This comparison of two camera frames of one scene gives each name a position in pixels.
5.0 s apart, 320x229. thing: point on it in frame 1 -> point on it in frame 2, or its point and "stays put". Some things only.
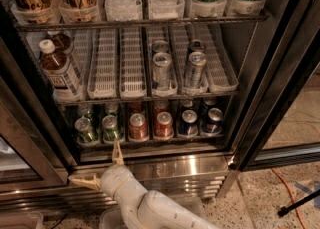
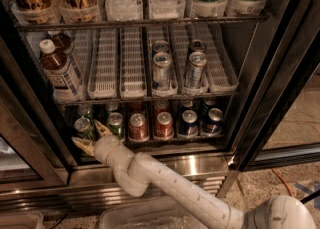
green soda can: (85, 134) stays put
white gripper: (112, 178) -> (103, 148)
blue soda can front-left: (189, 124) stays put
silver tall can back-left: (160, 46) stays put
